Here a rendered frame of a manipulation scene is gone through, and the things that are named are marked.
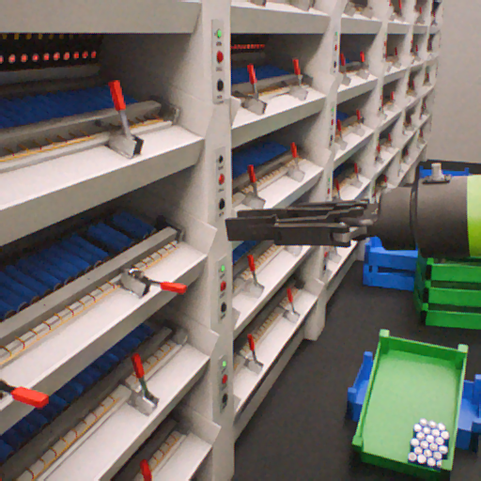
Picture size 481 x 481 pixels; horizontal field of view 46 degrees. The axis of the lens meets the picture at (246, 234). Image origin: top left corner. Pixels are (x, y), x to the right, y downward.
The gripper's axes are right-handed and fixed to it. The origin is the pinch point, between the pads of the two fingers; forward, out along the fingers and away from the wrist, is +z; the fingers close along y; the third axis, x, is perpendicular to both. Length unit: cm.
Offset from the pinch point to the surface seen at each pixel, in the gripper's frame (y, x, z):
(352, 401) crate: -49, 60, 4
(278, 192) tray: -52, 8, 16
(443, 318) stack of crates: -106, 65, -12
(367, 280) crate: -129, 61, 16
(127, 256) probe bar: 2.7, 3.4, 19.6
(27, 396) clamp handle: 32.3, 6.4, 11.3
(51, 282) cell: 14.8, 2.3, 22.7
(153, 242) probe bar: -4.0, 3.5, 19.3
